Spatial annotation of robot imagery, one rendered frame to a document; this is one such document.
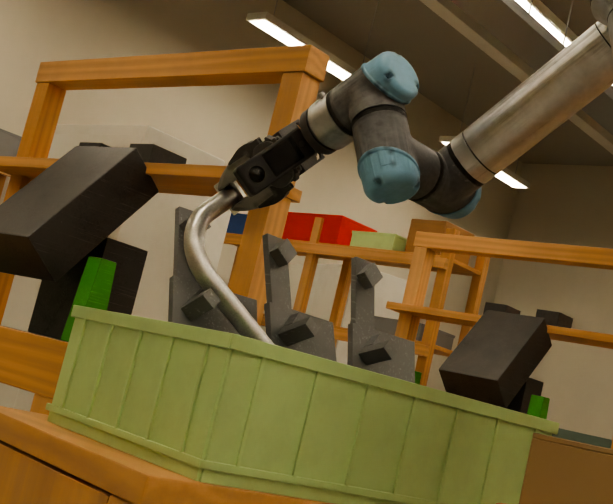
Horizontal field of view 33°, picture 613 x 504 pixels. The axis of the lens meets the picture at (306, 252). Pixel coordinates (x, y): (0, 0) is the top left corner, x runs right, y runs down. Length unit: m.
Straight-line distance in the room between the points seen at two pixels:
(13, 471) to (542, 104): 0.84
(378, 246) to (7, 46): 3.27
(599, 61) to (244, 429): 0.63
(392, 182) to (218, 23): 8.46
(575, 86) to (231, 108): 8.51
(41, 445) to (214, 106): 8.37
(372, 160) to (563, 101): 0.26
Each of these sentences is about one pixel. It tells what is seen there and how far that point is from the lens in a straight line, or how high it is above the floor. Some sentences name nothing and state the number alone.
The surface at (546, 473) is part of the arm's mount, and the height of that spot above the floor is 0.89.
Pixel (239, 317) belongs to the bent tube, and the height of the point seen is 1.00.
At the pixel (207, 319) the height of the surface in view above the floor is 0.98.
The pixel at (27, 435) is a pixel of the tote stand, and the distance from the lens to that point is 1.41.
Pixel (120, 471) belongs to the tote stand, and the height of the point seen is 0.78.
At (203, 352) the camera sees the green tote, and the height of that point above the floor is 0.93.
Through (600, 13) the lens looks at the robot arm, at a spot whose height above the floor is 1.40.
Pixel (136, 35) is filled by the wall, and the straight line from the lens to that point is 9.07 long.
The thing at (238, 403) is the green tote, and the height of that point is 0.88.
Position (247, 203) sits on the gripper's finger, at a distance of 1.53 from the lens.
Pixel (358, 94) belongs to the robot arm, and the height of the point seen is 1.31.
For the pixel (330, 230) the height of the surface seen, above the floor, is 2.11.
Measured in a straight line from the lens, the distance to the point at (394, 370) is 1.72.
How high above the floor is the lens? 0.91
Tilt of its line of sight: 8 degrees up
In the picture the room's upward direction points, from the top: 14 degrees clockwise
